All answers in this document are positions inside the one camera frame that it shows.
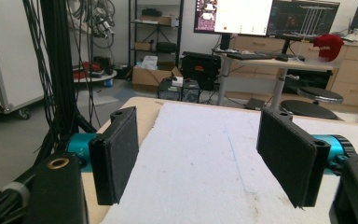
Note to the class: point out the light wooden desk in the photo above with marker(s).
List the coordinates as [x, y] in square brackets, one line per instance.
[279, 63]

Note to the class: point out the wooden drawer cabinet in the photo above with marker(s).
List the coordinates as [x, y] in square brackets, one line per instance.
[357, 73]

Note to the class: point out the black metal shelf rack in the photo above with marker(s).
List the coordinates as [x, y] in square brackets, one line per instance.
[155, 34]

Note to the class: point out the black equipment case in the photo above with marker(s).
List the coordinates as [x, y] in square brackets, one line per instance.
[200, 69]

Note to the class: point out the open cardboard box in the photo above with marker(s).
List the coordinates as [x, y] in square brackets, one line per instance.
[152, 77]

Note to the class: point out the wide computer monitor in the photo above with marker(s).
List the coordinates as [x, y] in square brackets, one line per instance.
[233, 16]

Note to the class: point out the black round stool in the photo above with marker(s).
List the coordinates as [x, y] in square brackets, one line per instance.
[307, 109]
[320, 94]

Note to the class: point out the white cloth mat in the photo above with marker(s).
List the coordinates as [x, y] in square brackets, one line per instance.
[205, 168]

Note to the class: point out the red cloth on desk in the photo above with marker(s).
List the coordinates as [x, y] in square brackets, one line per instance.
[328, 46]

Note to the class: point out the dark computer monitor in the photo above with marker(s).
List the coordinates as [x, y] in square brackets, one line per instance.
[303, 18]

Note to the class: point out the white wheeled cabinet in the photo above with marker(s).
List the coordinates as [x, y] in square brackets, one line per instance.
[11, 56]

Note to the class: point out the black keyboard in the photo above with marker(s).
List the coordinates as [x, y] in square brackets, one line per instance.
[249, 56]

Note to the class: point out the black computer tower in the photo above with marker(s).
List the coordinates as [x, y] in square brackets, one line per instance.
[180, 90]

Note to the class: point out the round white table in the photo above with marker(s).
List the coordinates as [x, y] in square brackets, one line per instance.
[94, 76]

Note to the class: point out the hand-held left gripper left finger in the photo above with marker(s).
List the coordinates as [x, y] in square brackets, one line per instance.
[113, 155]

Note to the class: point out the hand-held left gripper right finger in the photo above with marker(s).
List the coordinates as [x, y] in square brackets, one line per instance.
[292, 155]

